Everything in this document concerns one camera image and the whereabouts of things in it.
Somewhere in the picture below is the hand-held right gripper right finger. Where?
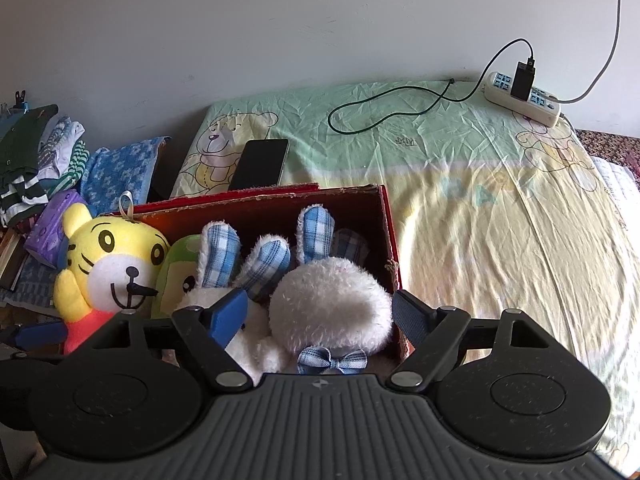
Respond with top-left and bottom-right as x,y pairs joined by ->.
385,290 -> 551,393

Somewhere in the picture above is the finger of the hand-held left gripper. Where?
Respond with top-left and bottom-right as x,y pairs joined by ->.
0,321 -> 68,352

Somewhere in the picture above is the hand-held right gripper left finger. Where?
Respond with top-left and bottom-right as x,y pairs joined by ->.
90,290 -> 254,393

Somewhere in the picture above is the white rabbit plush toy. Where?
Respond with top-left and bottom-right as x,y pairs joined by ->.
172,220 -> 293,376
255,203 -> 396,376

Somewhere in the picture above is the green plush toy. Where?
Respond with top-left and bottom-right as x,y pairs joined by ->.
150,234 -> 206,321

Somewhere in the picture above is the yellow tiger plush toy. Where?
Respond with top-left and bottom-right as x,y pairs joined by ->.
52,190 -> 172,356

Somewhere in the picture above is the red cardboard box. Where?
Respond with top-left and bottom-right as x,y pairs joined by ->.
112,183 -> 413,361

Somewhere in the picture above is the blue patterned cloth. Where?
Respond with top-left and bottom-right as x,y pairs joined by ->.
0,259 -> 63,317

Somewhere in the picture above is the cartoon bear printed bedsheet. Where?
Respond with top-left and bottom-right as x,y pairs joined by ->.
170,79 -> 640,466

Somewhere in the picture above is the purple packet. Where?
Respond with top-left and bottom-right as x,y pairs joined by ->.
25,189 -> 93,267

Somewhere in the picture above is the black smartphone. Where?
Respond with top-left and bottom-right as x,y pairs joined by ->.
227,138 -> 291,192

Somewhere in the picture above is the blue patterned towel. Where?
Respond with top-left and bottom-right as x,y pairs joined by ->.
80,136 -> 172,206

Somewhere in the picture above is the pile of folded clothes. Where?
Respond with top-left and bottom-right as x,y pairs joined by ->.
0,104 -> 91,228

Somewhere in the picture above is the white power strip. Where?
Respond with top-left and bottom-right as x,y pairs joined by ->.
482,71 -> 562,128

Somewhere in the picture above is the black charger plug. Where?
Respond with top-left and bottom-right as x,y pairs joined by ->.
510,57 -> 536,102

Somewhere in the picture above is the brown patterned blanket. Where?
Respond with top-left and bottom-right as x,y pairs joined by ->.
575,129 -> 640,181

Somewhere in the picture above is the black charging cable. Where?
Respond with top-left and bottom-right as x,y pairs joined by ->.
327,38 -> 536,137

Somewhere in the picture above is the grey power cord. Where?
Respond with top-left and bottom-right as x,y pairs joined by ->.
550,0 -> 626,106

